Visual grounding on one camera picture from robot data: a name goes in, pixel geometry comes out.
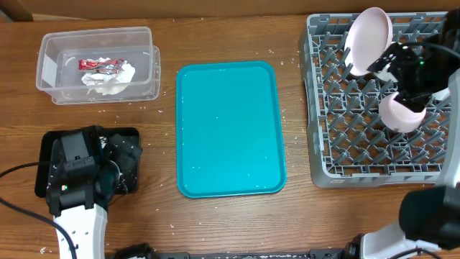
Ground white napkin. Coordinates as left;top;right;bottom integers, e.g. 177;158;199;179
81;58;136;96

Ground small pink plate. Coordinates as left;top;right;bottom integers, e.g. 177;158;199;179
379;92;426;133

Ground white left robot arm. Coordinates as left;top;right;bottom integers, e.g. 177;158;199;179
1;125;143;258

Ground teal plastic tray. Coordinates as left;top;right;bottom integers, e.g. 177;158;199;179
176;60;287;199

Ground black tray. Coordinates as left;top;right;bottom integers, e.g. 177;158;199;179
34;127;140;198

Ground red snack wrapper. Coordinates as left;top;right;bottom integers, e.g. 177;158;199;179
78;59;126;74

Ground grey dish rack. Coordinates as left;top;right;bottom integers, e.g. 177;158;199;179
299;14;448;188

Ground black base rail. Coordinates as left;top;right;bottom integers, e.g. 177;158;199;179
105;243;361;259

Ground pale green bowl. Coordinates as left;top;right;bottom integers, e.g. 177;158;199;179
373;58;398;83

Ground large white plate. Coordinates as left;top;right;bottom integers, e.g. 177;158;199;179
344;7;393;76

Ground clear plastic bin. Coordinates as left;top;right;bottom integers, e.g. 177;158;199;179
36;27;161;105

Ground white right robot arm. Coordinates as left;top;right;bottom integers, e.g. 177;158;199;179
341;8;459;258

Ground white cup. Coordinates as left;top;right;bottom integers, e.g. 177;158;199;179
433;88;451;101

